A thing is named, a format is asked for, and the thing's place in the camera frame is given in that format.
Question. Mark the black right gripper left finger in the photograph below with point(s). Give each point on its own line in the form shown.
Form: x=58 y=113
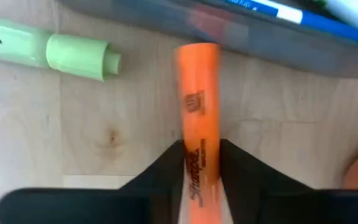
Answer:
x=120 y=205

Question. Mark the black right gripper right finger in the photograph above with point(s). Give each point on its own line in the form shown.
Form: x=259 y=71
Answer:
x=275 y=202

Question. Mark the orange Sharpie highlighter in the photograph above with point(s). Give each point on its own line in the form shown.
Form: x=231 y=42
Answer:
x=199 y=93

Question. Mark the blue white-banded marker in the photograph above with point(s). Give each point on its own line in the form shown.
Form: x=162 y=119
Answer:
x=328 y=25

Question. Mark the grey translucent plastic bin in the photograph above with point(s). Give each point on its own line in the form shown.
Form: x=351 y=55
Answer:
x=291 y=53

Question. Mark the light green highlighter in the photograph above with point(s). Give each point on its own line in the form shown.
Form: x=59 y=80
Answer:
x=73 y=56

